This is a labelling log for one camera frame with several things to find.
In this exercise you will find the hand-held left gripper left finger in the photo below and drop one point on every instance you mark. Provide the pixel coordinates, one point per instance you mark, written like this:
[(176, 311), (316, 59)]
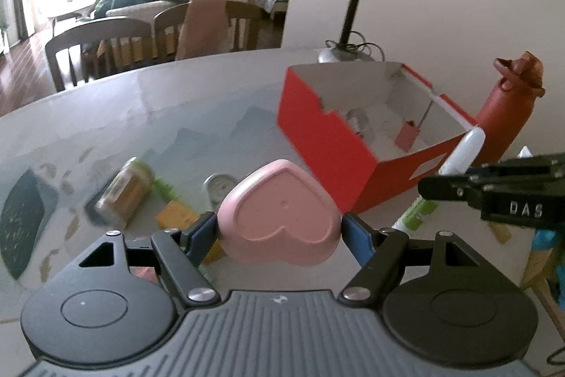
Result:
[(204, 232)]

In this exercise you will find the small yellow box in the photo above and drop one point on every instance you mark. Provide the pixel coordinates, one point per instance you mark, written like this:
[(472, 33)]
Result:
[(176, 217)]

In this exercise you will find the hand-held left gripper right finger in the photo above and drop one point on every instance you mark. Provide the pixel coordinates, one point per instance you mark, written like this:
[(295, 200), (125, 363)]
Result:
[(354, 236)]

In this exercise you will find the pink cloth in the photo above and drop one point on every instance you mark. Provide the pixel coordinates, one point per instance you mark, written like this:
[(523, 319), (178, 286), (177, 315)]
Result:
[(203, 28)]

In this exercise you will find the dark wooden chair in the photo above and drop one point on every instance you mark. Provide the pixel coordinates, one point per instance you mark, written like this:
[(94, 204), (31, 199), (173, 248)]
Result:
[(167, 17), (101, 28)]

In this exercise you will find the white coffee table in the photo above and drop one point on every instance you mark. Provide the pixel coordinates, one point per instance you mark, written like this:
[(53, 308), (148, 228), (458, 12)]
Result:
[(66, 9)]

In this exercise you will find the small blue toy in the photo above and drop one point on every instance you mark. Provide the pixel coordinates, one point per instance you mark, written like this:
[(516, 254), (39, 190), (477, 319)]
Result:
[(545, 240)]

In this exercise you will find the red cardboard box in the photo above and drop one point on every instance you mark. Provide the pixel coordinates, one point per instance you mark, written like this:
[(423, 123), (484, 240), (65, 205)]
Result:
[(326, 147)]

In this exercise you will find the red-brown water bottle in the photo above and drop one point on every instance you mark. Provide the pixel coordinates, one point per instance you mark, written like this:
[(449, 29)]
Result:
[(503, 112)]

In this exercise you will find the pink heart-shaped dish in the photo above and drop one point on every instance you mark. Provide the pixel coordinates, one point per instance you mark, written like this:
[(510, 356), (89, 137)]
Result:
[(278, 218)]

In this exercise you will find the pink clip with stick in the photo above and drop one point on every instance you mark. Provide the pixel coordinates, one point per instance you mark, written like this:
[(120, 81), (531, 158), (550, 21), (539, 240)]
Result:
[(406, 136)]

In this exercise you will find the white and green tube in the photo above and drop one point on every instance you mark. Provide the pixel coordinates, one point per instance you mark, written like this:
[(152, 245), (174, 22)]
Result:
[(463, 149)]

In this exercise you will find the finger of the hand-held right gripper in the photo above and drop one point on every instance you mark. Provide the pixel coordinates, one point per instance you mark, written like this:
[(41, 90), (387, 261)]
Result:
[(529, 167), (446, 185)]

